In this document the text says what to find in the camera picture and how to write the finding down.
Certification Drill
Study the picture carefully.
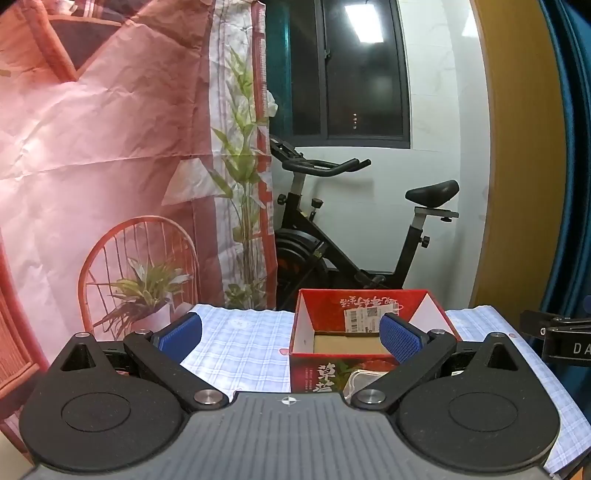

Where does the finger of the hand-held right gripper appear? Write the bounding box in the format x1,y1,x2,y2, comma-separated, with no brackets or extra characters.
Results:
519,310,561,340

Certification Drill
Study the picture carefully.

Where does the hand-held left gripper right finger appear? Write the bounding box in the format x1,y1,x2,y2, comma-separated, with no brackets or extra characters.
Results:
350,312,533,411

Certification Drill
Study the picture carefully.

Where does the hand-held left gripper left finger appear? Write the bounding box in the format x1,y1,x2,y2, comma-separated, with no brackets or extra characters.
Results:
46,312,230,412

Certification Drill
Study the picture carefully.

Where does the red cardboard box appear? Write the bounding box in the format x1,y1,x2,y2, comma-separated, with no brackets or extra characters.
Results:
288,288,462,404

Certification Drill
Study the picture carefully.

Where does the white blue plaid tablecloth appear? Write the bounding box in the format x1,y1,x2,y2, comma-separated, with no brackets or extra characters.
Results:
178,302,580,476

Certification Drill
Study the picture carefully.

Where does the black exercise bike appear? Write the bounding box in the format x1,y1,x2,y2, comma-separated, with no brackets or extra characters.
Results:
269,136,460,311

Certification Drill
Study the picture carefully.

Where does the yellow wooden panel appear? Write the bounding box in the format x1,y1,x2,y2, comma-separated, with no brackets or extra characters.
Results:
468,0,578,310

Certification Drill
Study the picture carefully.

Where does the blue curtain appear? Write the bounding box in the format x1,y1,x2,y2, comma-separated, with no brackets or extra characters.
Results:
538,0,591,333

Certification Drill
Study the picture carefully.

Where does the pink printed backdrop cloth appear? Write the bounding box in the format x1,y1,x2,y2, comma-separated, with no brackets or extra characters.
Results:
0,0,278,457

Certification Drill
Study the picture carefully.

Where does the dark window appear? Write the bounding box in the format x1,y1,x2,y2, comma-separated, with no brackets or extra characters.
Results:
265,0,411,149

